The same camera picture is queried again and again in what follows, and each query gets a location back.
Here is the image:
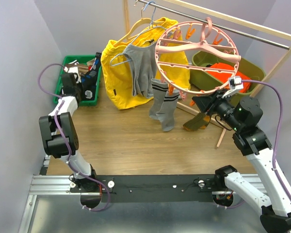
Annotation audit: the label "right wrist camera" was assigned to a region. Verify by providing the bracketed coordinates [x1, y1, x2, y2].
[222, 76, 243, 98]

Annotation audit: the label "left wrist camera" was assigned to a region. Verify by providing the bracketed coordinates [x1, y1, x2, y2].
[67, 67, 80, 82]

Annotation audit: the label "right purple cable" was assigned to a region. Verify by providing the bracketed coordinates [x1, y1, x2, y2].
[241, 79, 291, 212]

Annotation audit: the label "grey tank top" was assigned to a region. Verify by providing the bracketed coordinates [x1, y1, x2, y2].
[123, 43, 157, 99]

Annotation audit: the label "pink round clip hanger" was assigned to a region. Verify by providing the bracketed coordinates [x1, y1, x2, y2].
[155, 17, 241, 98]

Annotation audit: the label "orange cloth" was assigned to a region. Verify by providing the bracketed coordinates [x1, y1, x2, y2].
[206, 62, 252, 94]

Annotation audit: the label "wooden clothes hanger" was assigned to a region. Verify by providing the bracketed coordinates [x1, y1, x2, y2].
[113, 0, 163, 47]

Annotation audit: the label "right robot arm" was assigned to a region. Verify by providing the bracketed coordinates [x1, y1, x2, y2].
[192, 90, 291, 233]

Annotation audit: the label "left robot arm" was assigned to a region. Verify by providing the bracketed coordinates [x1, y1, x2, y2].
[39, 73, 99, 192]

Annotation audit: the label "blue wire hanger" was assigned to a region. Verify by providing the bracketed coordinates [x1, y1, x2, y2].
[109, 0, 170, 67]

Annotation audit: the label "olive striped sock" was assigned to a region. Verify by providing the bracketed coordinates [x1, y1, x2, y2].
[183, 113, 207, 132]
[192, 113, 210, 131]

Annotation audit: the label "green plastic tray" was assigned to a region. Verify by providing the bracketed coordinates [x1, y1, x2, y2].
[52, 55, 102, 106]

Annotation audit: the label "yellow shorts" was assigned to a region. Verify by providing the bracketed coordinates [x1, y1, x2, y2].
[101, 17, 178, 110]

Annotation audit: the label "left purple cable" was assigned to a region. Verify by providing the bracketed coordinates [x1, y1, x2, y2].
[37, 63, 112, 212]

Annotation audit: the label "black patterned sock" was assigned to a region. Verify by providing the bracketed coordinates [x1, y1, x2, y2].
[81, 52, 102, 101]

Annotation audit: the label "brown striped sock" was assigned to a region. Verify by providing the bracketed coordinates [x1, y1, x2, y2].
[65, 60, 89, 75]

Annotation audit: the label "wooden clothes rack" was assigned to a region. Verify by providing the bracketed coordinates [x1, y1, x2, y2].
[122, 0, 291, 149]

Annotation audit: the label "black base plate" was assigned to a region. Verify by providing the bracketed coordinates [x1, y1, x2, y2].
[68, 174, 224, 203]

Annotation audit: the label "olive green plastic bin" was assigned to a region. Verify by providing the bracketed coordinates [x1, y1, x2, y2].
[190, 51, 265, 101]

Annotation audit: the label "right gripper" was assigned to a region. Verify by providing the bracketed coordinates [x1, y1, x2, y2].
[192, 88, 243, 131]

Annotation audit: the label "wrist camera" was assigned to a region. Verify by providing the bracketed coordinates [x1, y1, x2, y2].
[67, 67, 80, 82]
[222, 76, 243, 98]

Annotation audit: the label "purple cable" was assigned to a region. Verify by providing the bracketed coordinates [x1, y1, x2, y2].
[37, 63, 112, 212]
[241, 79, 291, 212]

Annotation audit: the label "metal hanging rail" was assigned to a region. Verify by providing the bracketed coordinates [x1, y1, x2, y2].
[135, 0, 291, 50]

